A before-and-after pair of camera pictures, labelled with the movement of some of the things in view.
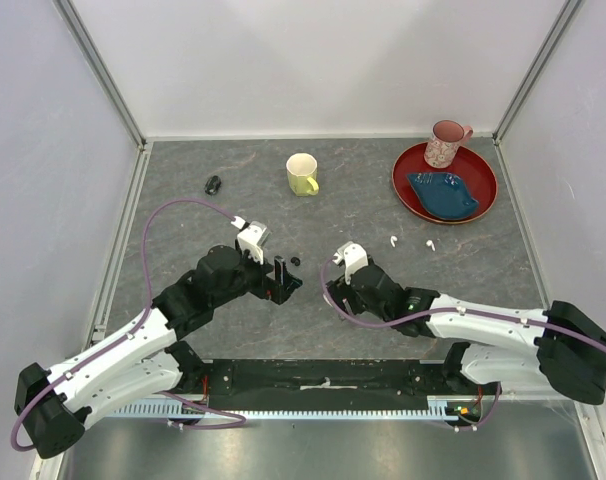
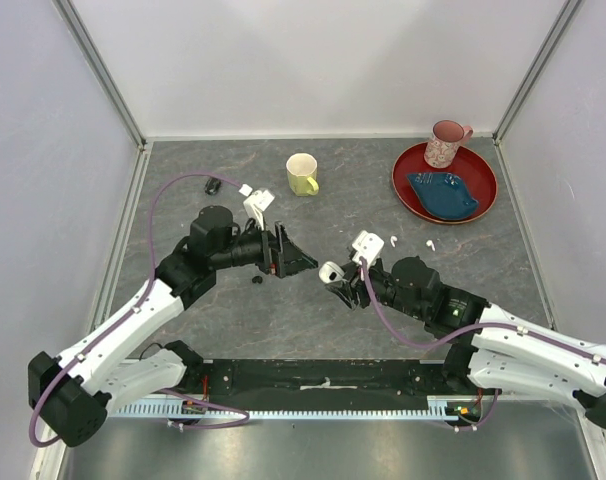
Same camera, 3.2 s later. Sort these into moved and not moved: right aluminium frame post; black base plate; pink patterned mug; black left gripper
Moved: black left gripper
Not moved: black base plate; pink patterned mug; right aluminium frame post
